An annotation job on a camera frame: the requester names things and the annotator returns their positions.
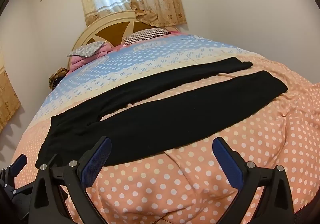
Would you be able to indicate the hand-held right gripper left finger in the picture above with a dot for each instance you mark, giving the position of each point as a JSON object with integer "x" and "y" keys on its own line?
{"x": 98, "y": 160}

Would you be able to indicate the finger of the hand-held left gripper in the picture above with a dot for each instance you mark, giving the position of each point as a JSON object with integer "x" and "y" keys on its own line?
{"x": 19, "y": 162}

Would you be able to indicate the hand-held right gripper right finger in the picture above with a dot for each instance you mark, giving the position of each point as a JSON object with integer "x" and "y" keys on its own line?
{"x": 226, "y": 161}

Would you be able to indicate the black pants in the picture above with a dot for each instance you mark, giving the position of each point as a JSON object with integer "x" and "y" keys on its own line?
{"x": 160, "y": 119}

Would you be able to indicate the polka dot bed blanket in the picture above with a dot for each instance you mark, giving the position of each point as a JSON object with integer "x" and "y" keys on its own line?
{"x": 200, "y": 176}

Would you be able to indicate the pink folded blanket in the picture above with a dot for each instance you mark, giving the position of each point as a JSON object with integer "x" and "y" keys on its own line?
{"x": 85, "y": 60}

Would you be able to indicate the grey patterned pillow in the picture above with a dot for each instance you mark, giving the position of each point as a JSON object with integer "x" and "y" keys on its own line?
{"x": 86, "y": 49}

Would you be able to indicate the cream wooden headboard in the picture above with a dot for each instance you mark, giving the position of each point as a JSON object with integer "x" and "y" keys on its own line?
{"x": 110, "y": 28}

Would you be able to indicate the striped pillow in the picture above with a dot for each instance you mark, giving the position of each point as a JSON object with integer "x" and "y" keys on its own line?
{"x": 145, "y": 34}

